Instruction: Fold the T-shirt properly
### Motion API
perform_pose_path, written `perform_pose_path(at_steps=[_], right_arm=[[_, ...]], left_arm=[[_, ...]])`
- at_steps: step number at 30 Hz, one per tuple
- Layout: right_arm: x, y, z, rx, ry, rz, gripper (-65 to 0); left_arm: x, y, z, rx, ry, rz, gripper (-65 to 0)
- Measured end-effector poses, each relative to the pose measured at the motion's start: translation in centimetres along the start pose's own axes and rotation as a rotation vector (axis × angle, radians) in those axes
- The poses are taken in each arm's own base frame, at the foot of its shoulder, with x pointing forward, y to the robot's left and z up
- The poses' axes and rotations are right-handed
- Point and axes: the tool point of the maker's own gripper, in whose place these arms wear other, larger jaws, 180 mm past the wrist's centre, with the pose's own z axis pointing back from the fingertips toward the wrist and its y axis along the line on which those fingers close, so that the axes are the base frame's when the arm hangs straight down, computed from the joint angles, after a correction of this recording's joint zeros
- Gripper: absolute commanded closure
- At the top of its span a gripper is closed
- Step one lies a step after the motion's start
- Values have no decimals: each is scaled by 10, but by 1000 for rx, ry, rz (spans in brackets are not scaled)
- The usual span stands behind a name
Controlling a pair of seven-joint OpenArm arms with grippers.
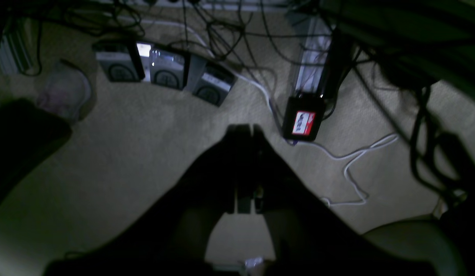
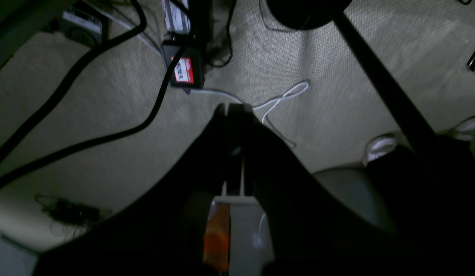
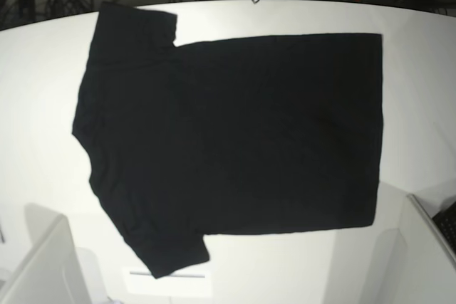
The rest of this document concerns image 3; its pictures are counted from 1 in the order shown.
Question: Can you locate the black T-shirt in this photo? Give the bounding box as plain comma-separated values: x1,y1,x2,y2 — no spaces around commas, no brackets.
73,3,383,278

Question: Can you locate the white partition panel left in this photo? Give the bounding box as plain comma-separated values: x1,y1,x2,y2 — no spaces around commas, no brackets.
1,214,91,304

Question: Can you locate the white partition panel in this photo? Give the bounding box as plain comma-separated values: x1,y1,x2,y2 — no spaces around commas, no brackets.
1,214,91,304
375,195,455,304

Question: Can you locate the white partition panel right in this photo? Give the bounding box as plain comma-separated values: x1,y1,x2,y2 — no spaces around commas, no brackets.
375,195,455,304

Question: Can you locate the black keyboard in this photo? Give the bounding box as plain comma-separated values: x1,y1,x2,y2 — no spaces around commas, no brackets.
432,202,456,251

